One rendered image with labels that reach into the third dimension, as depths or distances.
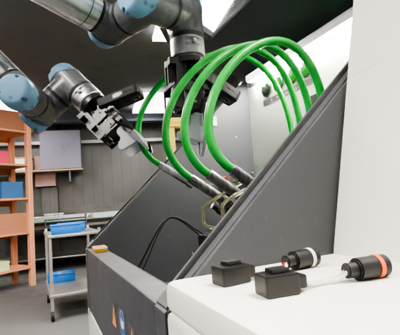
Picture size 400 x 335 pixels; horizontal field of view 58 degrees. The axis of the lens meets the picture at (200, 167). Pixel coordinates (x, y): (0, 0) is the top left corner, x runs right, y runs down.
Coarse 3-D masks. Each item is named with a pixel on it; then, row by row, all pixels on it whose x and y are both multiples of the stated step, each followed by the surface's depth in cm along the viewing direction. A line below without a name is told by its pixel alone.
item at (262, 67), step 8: (232, 56) 91; (248, 56) 90; (256, 64) 90; (264, 72) 90; (160, 80) 89; (272, 80) 90; (152, 88) 89; (280, 88) 89; (152, 96) 89; (280, 96) 89; (144, 104) 88; (144, 112) 89; (288, 112) 89; (136, 120) 88; (288, 120) 89; (136, 128) 88; (288, 128) 89; (144, 152) 87; (152, 160) 87
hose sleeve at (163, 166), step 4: (160, 164) 87; (164, 164) 87; (160, 168) 87; (164, 168) 87; (168, 168) 87; (172, 168) 87; (168, 172) 87; (172, 172) 87; (176, 172) 87; (172, 176) 88; (176, 176) 87; (180, 176) 87; (180, 180) 87; (184, 180) 87
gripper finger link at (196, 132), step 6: (192, 114) 77; (198, 114) 77; (192, 120) 76; (198, 120) 77; (192, 126) 76; (198, 126) 77; (192, 132) 76; (198, 132) 77; (192, 138) 76; (198, 138) 77; (204, 138) 77; (204, 144) 77; (204, 150) 78
